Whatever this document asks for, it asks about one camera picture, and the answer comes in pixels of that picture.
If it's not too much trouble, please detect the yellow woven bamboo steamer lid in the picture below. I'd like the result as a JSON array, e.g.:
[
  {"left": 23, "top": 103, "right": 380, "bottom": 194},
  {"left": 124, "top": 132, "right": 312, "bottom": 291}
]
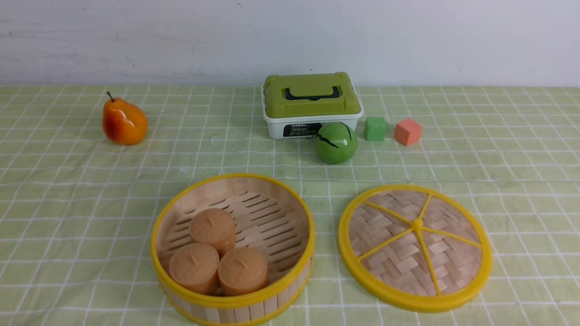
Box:
[{"left": 338, "top": 184, "right": 493, "bottom": 313}]

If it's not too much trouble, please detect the yellow bamboo steamer basket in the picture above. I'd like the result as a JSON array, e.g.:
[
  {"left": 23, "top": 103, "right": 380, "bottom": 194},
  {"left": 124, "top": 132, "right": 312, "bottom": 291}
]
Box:
[{"left": 150, "top": 173, "right": 315, "bottom": 326}]

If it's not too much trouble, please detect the green toy round fruit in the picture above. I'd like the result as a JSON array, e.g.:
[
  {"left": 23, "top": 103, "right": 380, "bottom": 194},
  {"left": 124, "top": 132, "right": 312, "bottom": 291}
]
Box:
[{"left": 314, "top": 122, "right": 358, "bottom": 164}]

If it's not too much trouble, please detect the green lidded white storage box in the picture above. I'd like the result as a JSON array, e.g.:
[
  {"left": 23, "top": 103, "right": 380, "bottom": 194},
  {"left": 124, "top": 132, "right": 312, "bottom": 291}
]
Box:
[{"left": 261, "top": 72, "right": 364, "bottom": 140}]

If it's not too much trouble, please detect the green foam cube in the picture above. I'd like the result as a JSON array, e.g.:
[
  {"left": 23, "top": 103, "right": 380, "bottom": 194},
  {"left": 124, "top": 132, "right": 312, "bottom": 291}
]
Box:
[{"left": 364, "top": 117, "right": 387, "bottom": 142}]

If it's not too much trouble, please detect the tan toy bun back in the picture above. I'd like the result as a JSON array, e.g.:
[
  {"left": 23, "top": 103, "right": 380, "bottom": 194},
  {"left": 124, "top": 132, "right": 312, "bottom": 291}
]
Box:
[{"left": 189, "top": 208, "right": 236, "bottom": 258}]

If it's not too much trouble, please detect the tan toy bun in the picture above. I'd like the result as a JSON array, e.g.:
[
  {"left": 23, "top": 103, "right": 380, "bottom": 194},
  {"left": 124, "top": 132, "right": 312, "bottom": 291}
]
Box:
[
  {"left": 217, "top": 246, "right": 269, "bottom": 297},
  {"left": 169, "top": 243, "right": 220, "bottom": 295},
  {"left": 189, "top": 208, "right": 236, "bottom": 258}
]

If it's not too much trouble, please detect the tan toy bun front right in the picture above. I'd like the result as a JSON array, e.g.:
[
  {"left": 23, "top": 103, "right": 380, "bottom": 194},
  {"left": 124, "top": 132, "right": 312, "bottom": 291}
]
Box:
[{"left": 217, "top": 246, "right": 269, "bottom": 297}]

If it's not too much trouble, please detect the pink foam cube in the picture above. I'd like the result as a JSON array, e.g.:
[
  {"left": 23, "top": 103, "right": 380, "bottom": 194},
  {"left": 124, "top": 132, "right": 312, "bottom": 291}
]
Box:
[{"left": 394, "top": 118, "right": 423, "bottom": 147}]

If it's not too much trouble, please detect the tan toy bun front left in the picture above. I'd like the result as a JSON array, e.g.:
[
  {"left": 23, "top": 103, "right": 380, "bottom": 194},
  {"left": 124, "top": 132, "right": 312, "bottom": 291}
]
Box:
[{"left": 169, "top": 243, "right": 220, "bottom": 295}]

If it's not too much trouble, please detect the orange toy pear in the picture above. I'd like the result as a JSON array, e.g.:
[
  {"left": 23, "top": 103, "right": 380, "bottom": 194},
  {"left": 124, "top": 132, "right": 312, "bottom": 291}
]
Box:
[{"left": 101, "top": 91, "right": 149, "bottom": 146}]

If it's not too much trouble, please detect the green checkered tablecloth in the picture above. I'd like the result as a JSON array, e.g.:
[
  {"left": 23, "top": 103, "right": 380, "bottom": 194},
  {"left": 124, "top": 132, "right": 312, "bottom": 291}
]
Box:
[{"left": 0, "top": 85, "right": 580, "bottom": 326}]

